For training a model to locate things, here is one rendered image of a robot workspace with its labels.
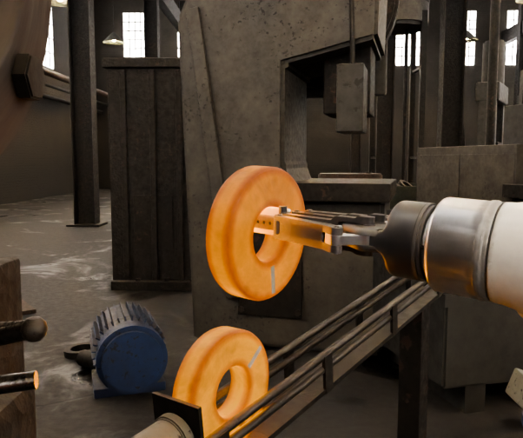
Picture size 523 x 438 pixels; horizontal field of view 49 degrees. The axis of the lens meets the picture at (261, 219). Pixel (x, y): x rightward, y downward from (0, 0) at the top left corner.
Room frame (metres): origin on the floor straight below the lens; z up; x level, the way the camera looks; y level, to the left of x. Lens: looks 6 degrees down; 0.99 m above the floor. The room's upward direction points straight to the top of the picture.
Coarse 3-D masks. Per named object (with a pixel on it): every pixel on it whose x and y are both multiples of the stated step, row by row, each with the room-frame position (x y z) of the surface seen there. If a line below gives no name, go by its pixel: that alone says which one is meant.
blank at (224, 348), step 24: (216, 336) 0.67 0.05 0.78; (240, 336) 0.69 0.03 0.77; (192, 360) 0.64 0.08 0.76; (216, 360) 0.65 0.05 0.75; (240, 360) 0.69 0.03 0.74; (264, 360) 0.73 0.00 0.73; (192, 384) 0.62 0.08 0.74; (216, 384) 0.65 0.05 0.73; (240, 384) 0.71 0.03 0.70; (264, 384) 0.73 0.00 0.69; (216, 408) 0.65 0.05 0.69; (240, 408) 0.69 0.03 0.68
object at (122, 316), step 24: (120, 312) 2.46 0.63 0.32; (144, 312) 2.54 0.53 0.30; (96, 336) 2.30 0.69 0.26; (120, 336) 2.19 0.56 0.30; (144, 336) 2.22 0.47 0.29; (96, 360) 2.18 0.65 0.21; (120, 360) 2.19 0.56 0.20; (144, 360) 2.22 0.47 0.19; (96, 384) 2.34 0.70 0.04; (120, 384) 2.19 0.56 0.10; (144, 384) 2.22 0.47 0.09
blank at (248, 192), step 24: (264, 168) 0.63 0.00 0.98; (240, 192) 0.60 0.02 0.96; (264, 192) 0.63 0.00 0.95; (288, 192) 0.67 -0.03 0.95; (216, 216) 0.59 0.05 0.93; (240, 216) 0.59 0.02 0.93; (216, 240) 0.59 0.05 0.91; (240, 240) 0.60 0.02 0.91; (264, 240) 0.68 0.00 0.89; (216, 264) 0.60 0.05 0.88; (240, 264) 0.60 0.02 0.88; (264, 264) 0.63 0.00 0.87; (288, 264) 0.67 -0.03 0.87; (240, 288) 0.60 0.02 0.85; (264, 288) 0.64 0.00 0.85
